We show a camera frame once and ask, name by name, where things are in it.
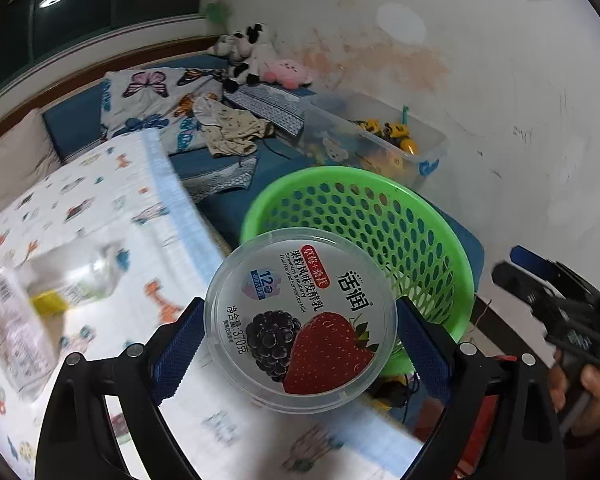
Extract green plastic mesh basket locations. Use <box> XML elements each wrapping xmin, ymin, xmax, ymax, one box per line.
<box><xmin>240</xmin><ymin>166</ymin><xmax>476</xmax><ymax>378</ymax></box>

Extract black and white cow plush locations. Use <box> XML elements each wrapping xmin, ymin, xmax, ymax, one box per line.
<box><xmin>207</xmin><ymin>22</ymin><xmax>281</xmax><ymax>95</ymax></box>

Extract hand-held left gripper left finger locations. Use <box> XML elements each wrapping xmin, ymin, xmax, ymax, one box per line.
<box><xmin>35</xmin><ymin>297</ymin><xmax>207</xmax><ymax>480</ymax></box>

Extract white printed blanket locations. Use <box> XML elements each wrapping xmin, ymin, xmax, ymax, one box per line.
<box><xmin>0</xmin><ymin>127</ymin><xmax>431</xmax><ymax>480</ymax></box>

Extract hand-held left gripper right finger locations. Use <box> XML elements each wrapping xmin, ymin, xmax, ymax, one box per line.
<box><xmin>395</xmin><ymin>297</ymin><xmax>566</xmax><ymax>480</ymax></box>

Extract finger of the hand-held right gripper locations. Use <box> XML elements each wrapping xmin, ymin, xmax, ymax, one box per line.
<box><xmin>491</xmin><ymin>261</ymin><xmax>561</xmax><ymax>321</ymax></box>
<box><xmin>510</xmin><ymin>245</ymin><xmax>563</xmax><ymax>283</ymax></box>

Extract beige printed garment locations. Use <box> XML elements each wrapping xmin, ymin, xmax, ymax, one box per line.
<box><xmin>192</xmin><ymin>96</ymin><xmax>276</xmax><ymax>157</ymax></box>

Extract dark window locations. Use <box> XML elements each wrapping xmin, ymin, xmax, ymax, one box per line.
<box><xmin>0</xmin><ymin>0</ymin><xmax>206</xmax><ymax>91</ymax></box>

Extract yellow toy trucks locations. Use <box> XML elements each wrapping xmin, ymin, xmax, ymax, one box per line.
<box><xmin>352</xmin><ymin>117</ymin><xmax>421</xmax><ymax>153</ymax></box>

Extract pink plush toy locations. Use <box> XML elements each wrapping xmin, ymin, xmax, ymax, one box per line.
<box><xmin>263</xmin><ymin>58</ymin><xmax>315</xmax><ymax>90</ymax></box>

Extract blue bed mat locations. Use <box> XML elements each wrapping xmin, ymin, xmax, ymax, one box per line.
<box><xmin>42</xmin><ymin>55</ymin><xmax>486</xmax><ymax>301</ymax></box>

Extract white pillow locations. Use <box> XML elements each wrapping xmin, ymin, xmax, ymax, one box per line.
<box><xmin>0</xmin><ymin>107</ymin><xmax>63</xmax><ymax>216</ymax></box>

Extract strawberry yogurt tub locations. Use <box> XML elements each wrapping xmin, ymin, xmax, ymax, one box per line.
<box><xmin>203</xmin><ymin>227</ymin><xmax>399</xmax><ymax>415</ymax></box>

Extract large butterfly print pillow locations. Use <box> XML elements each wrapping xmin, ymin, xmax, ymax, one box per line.
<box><xmin>101</xmin><ymin>66</ymin><xmax>231</xmax><ymax>153</ymax></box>

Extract grey patterned cloth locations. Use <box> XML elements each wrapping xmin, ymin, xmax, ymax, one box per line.
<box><xmin>180</xmin><ymin>156</ymin><xmax>258</xmax><ymax>203</ymax></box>

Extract clear plastic storage bin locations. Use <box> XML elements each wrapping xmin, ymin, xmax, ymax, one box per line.
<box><xmin>300</xmin><ymin>91</ymin><xmax>451</xmax><ymax>186</ymax></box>

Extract person's right hand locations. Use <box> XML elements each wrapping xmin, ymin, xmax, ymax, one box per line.
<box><xmin>547</xmin><ymin>355</ymin><xmax>600</xmax><ymax>441</ymax></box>

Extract person's right forearm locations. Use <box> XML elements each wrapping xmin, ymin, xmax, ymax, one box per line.
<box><xmin>562</xmin><ymin>410</ymin><xmax>600</xmax><ymax>480</ymax></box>

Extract clear plastic bottle yellow label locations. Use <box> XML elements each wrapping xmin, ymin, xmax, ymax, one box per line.
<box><xmin>0</xmin><ymin>242</ymin><xmax>126</xmax><ymax>401</ymax></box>

